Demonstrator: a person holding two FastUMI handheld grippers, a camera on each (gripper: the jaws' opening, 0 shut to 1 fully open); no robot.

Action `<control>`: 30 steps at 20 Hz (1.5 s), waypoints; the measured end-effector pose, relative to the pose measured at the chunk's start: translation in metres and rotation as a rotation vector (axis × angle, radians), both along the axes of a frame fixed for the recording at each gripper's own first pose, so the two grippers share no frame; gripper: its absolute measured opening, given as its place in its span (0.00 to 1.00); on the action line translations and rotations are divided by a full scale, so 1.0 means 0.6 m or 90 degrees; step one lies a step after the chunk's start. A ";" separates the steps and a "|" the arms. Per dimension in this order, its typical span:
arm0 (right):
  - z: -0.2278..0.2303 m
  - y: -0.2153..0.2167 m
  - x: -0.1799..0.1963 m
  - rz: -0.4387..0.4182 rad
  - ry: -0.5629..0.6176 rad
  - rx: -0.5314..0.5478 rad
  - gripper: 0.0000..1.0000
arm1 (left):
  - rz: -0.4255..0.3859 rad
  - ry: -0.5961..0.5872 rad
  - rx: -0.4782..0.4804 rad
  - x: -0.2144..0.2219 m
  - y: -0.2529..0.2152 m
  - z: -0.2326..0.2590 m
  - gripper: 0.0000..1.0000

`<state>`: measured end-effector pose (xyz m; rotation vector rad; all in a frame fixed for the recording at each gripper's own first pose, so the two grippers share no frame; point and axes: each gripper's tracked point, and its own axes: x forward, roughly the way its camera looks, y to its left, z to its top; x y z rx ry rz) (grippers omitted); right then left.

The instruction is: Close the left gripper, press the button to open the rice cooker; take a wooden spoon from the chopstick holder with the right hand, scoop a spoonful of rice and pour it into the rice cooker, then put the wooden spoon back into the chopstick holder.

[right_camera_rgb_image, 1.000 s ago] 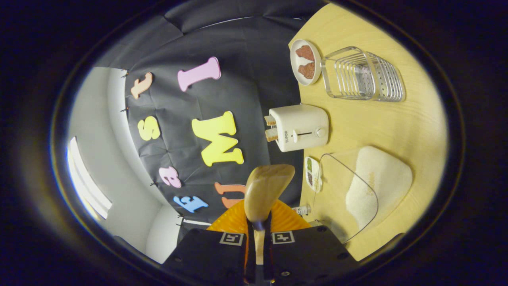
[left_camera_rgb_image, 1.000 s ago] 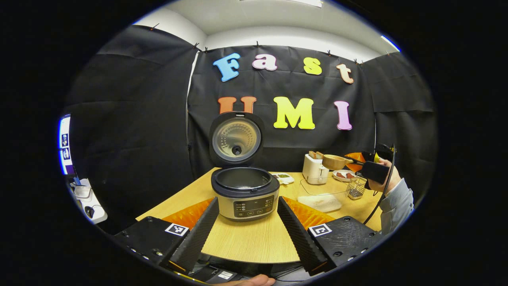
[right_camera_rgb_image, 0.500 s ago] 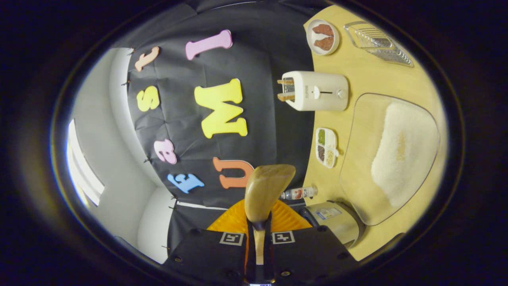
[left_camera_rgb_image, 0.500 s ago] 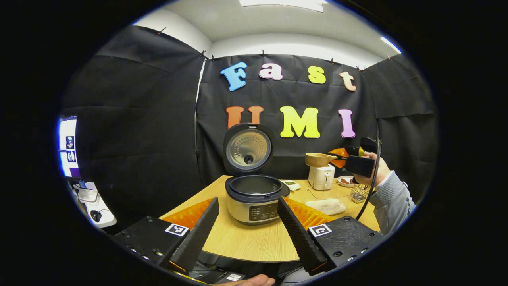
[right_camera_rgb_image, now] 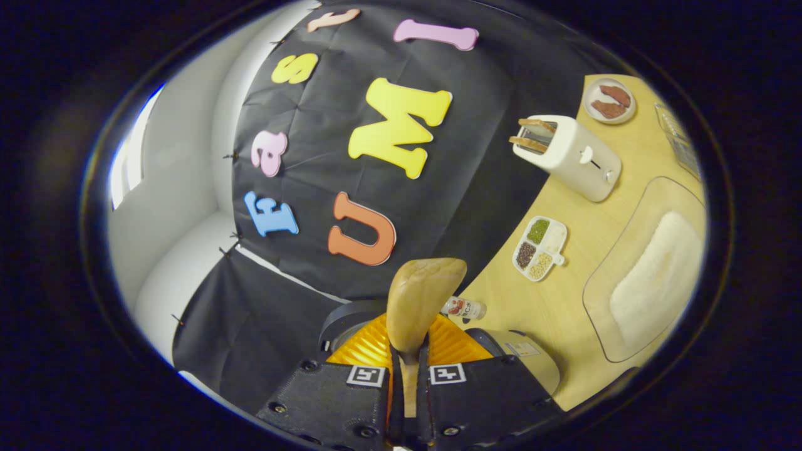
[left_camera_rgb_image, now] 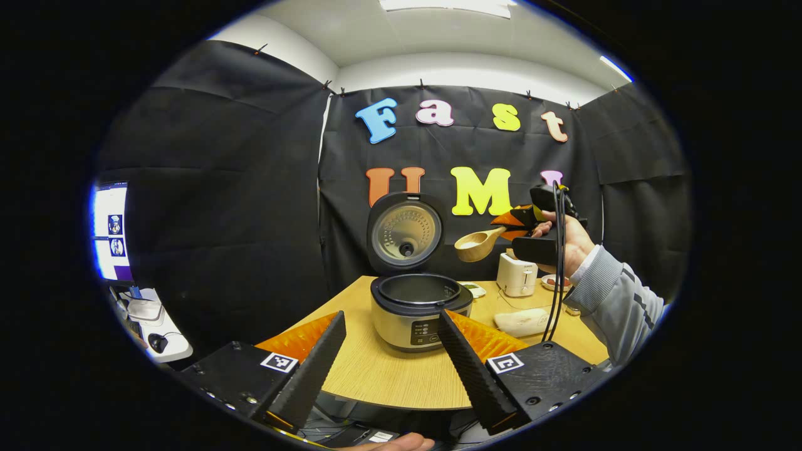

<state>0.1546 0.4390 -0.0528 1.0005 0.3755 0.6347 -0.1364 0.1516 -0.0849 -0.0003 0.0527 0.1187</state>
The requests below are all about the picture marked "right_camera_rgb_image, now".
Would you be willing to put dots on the large ceiling light panel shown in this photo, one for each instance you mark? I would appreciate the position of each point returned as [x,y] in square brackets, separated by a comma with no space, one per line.
[128,163]

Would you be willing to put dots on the small clear bottle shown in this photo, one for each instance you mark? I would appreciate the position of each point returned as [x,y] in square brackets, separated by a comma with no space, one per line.
[467,308]

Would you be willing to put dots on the white toaster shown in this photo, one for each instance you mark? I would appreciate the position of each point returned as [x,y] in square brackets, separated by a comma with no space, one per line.
[576,160]

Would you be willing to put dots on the toast slice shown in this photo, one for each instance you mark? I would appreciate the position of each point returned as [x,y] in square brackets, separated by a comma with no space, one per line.
[527,145]
[537,124]

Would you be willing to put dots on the dark grey rice cooker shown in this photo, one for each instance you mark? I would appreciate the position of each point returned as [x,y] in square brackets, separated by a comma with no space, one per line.
[532,366]

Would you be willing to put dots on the clear rice container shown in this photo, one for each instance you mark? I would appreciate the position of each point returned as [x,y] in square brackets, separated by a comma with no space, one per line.
[614,250]

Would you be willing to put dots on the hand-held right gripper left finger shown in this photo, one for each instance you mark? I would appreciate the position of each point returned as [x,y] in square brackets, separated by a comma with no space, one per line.
[326,401]

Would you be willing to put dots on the white divided condiment dish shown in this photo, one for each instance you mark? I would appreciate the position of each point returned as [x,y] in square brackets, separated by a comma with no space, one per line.
[539,249]

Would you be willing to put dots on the wooden spoon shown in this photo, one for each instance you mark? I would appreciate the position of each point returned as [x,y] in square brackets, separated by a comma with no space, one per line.
[420,300]

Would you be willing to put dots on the brown meat slice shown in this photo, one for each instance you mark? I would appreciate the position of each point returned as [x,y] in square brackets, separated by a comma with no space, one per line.
[617,95]
[608,110]

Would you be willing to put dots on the black backdrop cloth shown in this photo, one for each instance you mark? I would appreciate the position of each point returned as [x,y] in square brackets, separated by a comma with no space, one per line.
[438,188]

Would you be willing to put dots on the small white plate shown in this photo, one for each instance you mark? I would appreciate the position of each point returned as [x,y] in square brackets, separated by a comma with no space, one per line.
[592,91]

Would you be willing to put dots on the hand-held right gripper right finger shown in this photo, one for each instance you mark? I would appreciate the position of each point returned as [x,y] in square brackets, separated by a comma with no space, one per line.
[489,401]

